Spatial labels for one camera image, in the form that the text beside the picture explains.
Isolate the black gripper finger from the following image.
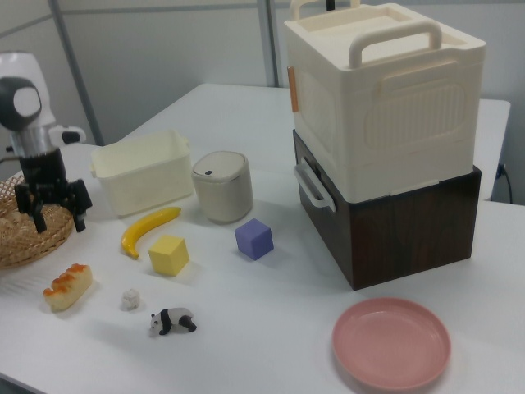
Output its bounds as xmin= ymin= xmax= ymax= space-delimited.
xmin=72 ymin=207 xmax=89 ymax=234
xmin=31 ymin=200 xmax=47 ymax=235

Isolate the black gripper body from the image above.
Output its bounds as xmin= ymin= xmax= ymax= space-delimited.
xmin=14 ymin=147 xmax=94 ymax=218

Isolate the orange glazed toy bread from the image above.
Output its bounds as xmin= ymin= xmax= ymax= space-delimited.
xmin=42 ymin=263 xmax=94 ymax=313

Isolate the round wicker basket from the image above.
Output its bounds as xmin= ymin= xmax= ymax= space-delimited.
xmin=0 ymin=171 xmax=77 ymax=270

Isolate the yellow toy banana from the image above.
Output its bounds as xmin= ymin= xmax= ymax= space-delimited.
xmin=120 ymin=205 xmax=182 ymax=259

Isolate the white plastic storage bin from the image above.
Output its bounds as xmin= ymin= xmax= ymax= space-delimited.
xmin=89 ymin=129 xmax=196 ymax=218

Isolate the yellow foam cube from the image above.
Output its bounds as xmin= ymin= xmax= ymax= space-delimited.
xmin=147 ymin=235 xmax=191 ymax=277

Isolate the panda figurine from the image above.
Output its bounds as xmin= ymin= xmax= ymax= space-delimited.
xmin=149 ymin=307 xmax=198 ymax=337

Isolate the beige mini trash can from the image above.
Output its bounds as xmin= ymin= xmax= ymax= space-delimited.
xmin=190 ymin=150 xmax=254 ymax=226

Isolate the purple foam cube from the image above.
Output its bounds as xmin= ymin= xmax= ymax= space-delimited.
xmin=234 ymin=218 xmax=275 ymax=262

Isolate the cream plastic storage box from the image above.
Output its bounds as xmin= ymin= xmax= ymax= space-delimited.
xmin=282 ymin=0 xmax=487 ymax=204

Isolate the dark brown storage box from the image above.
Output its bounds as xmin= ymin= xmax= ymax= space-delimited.
xmin=291 ymin=129 xmax=483 ymax=291

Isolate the pink plastic plate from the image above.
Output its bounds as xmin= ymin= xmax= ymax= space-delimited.
xmin=331 ymin=297 xmax=452 ymax=389

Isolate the black power cable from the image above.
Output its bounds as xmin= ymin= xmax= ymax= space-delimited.
xmin=497 ymin=163 xmax=514 ymax=203

